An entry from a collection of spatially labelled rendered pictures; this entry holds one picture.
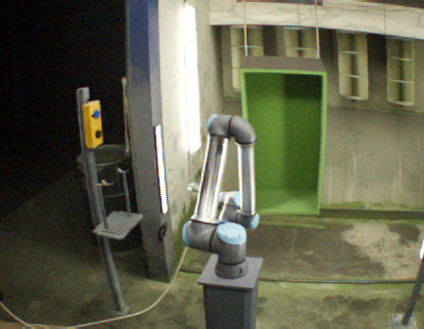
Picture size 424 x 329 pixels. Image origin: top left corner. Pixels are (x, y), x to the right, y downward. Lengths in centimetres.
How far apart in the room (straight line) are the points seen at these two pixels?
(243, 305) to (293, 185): 158
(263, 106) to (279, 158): 48
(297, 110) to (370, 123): 137
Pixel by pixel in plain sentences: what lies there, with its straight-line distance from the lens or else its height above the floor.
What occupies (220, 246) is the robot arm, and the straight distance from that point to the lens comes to 205.
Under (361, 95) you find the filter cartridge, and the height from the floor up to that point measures 131.
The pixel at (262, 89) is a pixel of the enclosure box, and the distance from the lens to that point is 306.
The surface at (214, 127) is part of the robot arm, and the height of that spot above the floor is 137.
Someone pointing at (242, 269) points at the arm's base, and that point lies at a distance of 213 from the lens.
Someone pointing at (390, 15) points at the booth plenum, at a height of 219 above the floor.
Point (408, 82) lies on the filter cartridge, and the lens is 398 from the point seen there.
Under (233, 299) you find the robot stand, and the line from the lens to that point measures 216.
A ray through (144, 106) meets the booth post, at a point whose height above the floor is 142.
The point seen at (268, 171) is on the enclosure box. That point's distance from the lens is 340.
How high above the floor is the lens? 191
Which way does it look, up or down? 20 degrees down
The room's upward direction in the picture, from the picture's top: 2 degrees counter-clockwise
